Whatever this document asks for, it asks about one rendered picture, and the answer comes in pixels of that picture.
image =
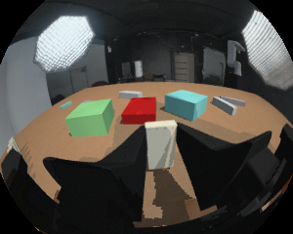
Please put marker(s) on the red rectangular block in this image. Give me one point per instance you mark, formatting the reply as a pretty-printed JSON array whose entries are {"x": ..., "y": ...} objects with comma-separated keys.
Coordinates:
[{"x": 139, "y": 110}]

